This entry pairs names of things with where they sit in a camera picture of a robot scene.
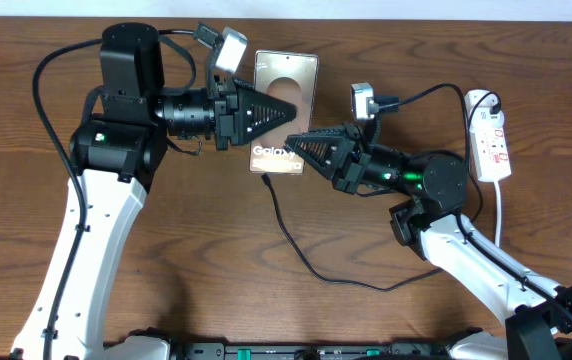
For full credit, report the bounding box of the black USB charger cable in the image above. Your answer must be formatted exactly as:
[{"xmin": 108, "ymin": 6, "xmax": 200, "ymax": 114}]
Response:
[{"xmin": 260, "ymin": 90, "xmax": 503, "ymax": 293}]

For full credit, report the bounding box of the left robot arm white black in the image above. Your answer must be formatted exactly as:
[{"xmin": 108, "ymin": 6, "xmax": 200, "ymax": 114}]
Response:
[{"xmin": 9, "ymin": 22, "xmax": 297, "ymax": 359}]

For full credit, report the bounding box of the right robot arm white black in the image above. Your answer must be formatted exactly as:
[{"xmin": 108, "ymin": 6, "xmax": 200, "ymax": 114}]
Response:
[{"xmin": 285, "ymin": 124, "xmax": 572, "ymax": 359}]

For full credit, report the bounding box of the white power strip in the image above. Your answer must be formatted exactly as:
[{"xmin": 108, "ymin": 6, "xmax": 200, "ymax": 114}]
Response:
[{"xmin": 465, "ymin": 89, "xmax": 512, "ymax": 183}]

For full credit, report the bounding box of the black right camera cable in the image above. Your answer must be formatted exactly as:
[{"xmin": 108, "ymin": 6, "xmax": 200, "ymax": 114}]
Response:
[{"xmin": 375, "ymin": 82, "xmax": 572, "ymax": 346}]

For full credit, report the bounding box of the black camera cable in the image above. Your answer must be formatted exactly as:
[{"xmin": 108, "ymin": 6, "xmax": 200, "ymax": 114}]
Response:
[
  {"xmin": 375, "ymin": 82, "xmax": 572, "ymax": 346},
  {"xmin": 32, "ymin": 28, "xmax": 197, "ymax": 360}
]

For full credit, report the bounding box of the white power strip cord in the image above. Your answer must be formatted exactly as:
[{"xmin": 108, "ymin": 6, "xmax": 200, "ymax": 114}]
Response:
[{"xmin": 493, "ymin": 180, "xmax": 503, "ymax": 249}]

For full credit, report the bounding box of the black left camera cable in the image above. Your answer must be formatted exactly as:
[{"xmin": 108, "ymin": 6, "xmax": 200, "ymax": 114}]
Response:
[{"xmin": 32, "ymin": 28, "xmax": 197, "ymax": 360}]

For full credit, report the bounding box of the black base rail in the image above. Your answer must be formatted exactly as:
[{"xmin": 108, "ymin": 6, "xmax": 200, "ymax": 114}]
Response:
[{"xmin": 100, "ymin": 341, "xmax": 467, "ymax": 360}]

